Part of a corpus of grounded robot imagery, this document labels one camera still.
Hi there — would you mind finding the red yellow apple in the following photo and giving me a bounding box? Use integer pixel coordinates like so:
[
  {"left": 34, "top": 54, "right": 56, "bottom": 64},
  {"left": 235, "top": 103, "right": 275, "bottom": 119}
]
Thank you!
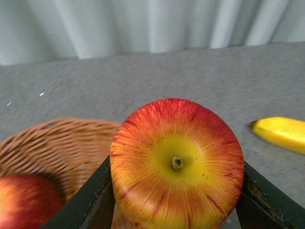
[{"left": 110, "top": 98, "right": 244, "bottom": 229}]

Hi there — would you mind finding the brown wicker basket left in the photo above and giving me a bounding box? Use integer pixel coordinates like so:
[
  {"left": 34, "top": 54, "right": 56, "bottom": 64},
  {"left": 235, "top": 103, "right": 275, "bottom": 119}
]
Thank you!
[{"left": 0, "top": 118, "right": 120, "bottom": 202}]

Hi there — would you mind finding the yellow banana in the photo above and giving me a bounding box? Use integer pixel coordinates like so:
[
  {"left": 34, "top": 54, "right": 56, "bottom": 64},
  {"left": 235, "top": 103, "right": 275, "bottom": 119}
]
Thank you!
[{"left": 249, "top": 116, "right": 305, "bottom": 155}]

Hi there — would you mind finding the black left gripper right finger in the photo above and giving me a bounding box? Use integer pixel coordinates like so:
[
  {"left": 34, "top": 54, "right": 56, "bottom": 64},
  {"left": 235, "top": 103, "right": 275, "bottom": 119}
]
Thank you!
[{"left": 235, "top": 162, "right": 305, "bottom": 229}]

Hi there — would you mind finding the red apple front in basket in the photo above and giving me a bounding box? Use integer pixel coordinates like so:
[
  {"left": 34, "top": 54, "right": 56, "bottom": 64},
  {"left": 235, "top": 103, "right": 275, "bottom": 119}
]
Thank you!
[{"left": 0, "top": 174, "right": 63, "bottom": 229}]

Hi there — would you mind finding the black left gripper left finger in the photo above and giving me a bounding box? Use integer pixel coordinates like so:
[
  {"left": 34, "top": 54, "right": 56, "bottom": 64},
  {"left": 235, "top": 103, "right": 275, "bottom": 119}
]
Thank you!
[{"left": 42, "top": 156, "right": 115, "bottom": 229}]

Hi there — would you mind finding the white pleated curtain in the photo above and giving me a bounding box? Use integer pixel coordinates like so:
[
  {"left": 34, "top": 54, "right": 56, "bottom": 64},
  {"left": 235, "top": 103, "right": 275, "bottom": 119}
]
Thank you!
[{"left": 0, "top": 0, "right": 305, "bottom": 65}]

